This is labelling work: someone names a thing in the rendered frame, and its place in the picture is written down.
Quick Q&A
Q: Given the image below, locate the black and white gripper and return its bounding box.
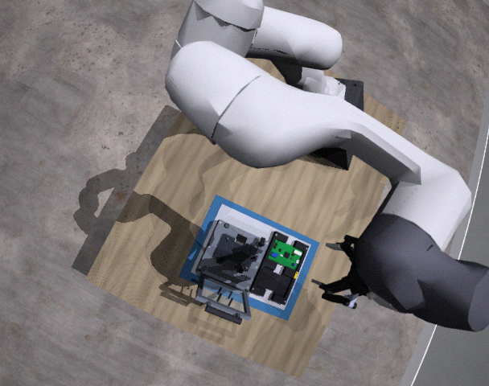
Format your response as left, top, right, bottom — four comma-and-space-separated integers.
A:
311, 235, 369, 309

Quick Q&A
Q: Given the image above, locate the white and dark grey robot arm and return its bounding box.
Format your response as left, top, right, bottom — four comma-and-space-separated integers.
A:
165, 0, 489, 332

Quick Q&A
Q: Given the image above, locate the green circuit board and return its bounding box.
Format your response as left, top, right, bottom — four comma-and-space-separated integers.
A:
268, 239, 303, 270

